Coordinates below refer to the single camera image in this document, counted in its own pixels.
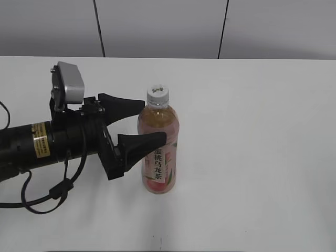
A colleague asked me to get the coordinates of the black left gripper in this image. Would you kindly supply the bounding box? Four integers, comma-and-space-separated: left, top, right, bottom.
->
49, 93, 167, 180

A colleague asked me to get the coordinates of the black wall cable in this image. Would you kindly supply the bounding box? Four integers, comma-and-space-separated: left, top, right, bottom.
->
92, 0, 106, 57
217, 0, 230, 59

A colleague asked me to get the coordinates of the white bottle cap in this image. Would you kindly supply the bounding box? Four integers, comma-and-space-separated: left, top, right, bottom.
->
146, 85, 170, 105

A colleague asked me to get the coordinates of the black wall cable left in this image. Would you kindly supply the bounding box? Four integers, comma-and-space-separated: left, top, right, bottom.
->
92, 0, 106, 57

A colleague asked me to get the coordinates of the black wall cable right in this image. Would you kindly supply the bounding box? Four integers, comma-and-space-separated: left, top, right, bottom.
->
217, 0, 230, 59

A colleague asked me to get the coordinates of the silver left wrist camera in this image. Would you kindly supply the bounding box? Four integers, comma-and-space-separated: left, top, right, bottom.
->
51, 61, 85, 111

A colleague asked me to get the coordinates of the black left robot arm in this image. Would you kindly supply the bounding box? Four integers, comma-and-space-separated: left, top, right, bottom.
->
1, 93, 167, 181

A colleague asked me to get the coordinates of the peach oolong tea bottle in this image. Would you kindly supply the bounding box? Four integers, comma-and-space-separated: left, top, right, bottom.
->
137, 84, 181, 195

